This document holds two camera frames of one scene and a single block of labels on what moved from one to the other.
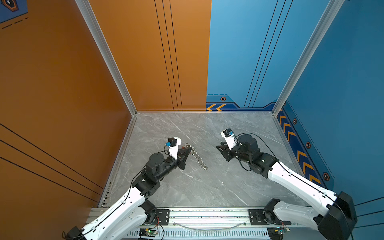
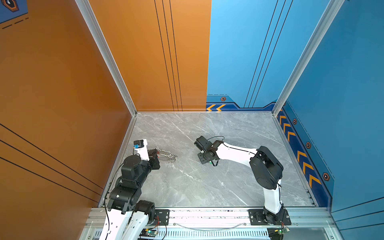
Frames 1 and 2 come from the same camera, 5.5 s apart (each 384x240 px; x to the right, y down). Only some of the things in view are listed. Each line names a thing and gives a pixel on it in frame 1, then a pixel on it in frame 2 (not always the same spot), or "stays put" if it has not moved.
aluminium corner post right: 330,14 stays put
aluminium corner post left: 99,38 stays put
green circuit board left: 143,232 stays put
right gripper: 225,151 -> 201,160
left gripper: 182,153 -> 152,154
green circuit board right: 277,233 stays put
